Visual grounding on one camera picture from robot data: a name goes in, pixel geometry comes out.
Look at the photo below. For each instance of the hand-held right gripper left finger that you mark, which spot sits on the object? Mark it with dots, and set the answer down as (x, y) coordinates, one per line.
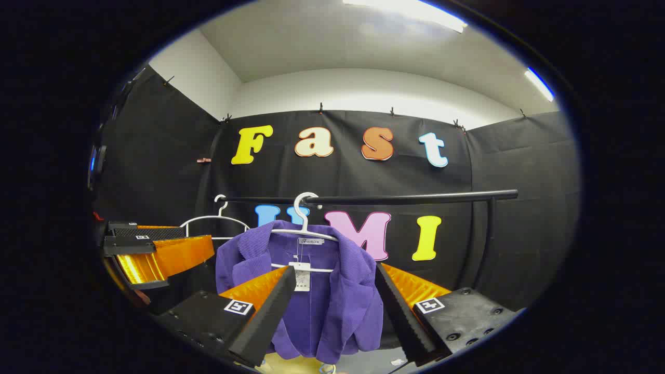
(265, 322)

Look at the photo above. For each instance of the white plastic clothes hanger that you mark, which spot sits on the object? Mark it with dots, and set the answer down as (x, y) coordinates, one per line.
(208, 217)
(304, 221)

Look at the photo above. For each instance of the short ceiling light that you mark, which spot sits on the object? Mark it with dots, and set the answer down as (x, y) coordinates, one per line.
(539, 84)

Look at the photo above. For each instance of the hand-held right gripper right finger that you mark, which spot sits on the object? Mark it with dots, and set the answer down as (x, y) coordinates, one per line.
(402, 317)

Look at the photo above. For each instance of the purple ribbed jacket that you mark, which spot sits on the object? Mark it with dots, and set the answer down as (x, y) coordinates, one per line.
(337, 311)

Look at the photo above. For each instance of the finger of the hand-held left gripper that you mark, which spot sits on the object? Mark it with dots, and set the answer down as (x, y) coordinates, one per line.
(150, 234)
(176, 257)

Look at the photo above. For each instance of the black clothes rack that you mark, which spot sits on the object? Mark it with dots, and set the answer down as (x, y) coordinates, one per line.
(415, 198)

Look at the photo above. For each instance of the black device with blue light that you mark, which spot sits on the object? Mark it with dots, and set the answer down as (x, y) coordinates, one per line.
(97, 166)

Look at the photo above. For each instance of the row of black backdrop clips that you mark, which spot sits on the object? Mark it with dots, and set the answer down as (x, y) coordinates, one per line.
(320, 108)

